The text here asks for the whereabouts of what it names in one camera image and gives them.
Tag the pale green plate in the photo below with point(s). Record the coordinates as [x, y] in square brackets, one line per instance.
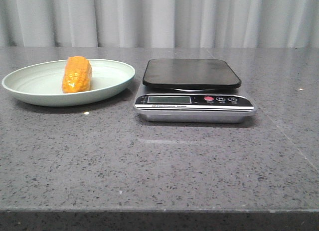
[41, 84]

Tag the silver digital kitchen scale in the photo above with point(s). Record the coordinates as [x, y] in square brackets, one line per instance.
[192, 90]

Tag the orange corn cob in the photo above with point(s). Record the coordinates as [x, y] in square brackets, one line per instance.
[77, 75]

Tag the grey white curtain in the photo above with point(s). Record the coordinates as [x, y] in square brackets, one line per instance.
[160, 23]

